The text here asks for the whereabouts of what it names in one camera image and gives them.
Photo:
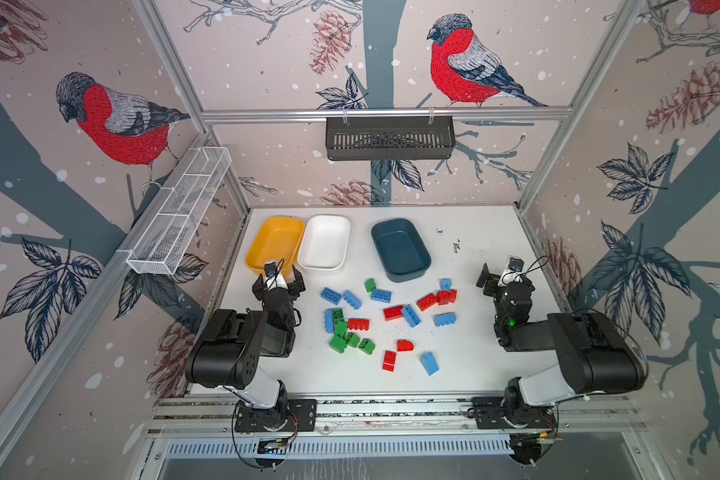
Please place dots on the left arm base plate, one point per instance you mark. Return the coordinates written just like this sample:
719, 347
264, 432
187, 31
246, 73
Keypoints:
292, 415

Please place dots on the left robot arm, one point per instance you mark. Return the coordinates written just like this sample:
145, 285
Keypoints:
228, 350

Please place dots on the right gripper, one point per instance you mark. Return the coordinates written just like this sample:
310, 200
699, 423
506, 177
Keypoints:
505, 288

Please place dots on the white plastic bin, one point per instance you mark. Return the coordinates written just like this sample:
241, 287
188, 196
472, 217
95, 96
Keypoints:
325, 243

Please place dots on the green lego brick right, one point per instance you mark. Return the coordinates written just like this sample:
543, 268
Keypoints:
367, 346

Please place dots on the red lego brick studs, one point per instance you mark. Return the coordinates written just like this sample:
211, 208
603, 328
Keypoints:
358, 324

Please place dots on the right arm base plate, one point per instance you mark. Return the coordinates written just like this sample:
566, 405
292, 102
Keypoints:
497, 413

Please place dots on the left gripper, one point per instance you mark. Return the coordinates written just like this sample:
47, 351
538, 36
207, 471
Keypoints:
278, 288

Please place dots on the red square lego brick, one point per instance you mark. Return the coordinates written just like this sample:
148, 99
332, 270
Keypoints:
446, 297

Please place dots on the small green lego brick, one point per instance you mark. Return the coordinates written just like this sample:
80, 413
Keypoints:
370, 285

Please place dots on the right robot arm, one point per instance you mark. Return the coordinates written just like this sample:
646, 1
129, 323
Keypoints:
592, 357

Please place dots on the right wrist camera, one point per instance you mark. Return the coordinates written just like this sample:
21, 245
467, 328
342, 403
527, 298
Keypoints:
515, 264

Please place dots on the green lego brick top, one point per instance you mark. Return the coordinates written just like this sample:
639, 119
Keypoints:
338, 314

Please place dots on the red lego brick bottom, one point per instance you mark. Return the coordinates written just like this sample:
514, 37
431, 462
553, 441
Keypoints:
389, 361

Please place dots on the dark teal plastic bin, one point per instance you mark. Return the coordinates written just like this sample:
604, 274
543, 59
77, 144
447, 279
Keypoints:
401, 250

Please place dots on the green lego brick centre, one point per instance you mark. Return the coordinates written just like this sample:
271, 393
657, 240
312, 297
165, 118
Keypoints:
340, 328

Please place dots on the light blue lego bottom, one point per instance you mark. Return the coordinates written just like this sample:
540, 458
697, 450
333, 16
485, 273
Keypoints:
429, 363

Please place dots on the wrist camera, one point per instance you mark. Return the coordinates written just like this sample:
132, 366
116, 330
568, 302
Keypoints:
272, 269
515, 264

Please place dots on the yellow plastic bin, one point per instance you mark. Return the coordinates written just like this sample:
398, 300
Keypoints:
279, 238

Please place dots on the green lego brick left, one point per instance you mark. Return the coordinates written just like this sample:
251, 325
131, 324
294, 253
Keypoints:
338, 344

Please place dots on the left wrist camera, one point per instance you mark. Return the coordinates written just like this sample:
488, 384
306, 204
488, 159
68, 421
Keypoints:
272, 269

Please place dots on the black wall basket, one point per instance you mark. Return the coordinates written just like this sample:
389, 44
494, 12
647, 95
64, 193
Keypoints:
390, 138

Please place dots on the green lego brick middle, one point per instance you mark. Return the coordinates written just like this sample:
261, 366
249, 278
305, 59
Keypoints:
352, 339

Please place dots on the white wire mesh basket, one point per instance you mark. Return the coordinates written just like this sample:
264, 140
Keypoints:
167, 238

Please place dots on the light blue lego brick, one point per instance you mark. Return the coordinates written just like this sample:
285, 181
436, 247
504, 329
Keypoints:
352, 300
444, 319

